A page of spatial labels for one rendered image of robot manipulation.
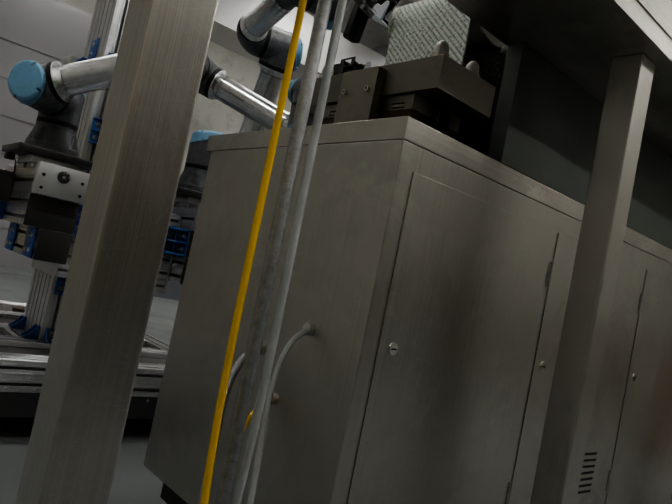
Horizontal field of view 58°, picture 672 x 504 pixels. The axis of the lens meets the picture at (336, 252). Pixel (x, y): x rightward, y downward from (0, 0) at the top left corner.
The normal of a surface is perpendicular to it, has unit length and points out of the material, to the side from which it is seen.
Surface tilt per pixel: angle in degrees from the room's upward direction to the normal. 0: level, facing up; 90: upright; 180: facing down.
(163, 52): 90
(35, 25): 90
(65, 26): 90
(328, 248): 90
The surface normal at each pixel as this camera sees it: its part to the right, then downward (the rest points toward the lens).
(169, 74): 0.66, 0.10
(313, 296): -0.73, -0.18
